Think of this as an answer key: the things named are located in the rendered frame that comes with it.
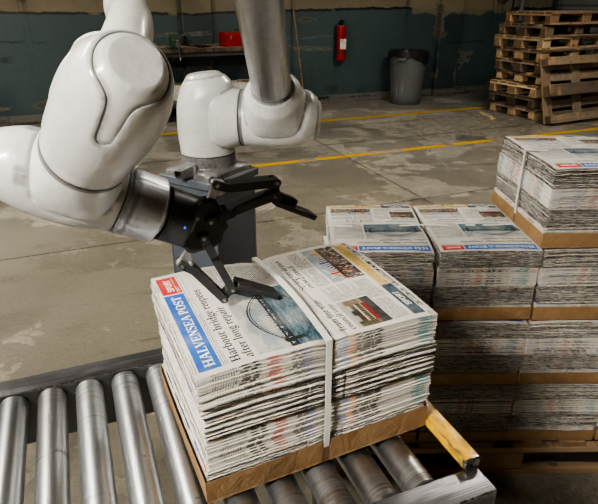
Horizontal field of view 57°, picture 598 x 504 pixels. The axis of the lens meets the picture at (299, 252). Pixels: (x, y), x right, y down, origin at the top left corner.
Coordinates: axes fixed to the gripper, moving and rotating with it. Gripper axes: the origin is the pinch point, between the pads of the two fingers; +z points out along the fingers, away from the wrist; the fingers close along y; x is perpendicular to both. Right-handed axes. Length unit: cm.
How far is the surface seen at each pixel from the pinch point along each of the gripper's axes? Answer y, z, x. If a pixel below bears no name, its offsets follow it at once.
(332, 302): 3.9, 8.0, 5.1
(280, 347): 9.1, -2.2, 13.3
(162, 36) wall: -34, 90, -707
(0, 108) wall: 130, -58, -706
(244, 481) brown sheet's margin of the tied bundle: 30.1, 1.3, 14.9
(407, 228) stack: -3, 66, -58
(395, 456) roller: 21.8, 24.3, 16.3
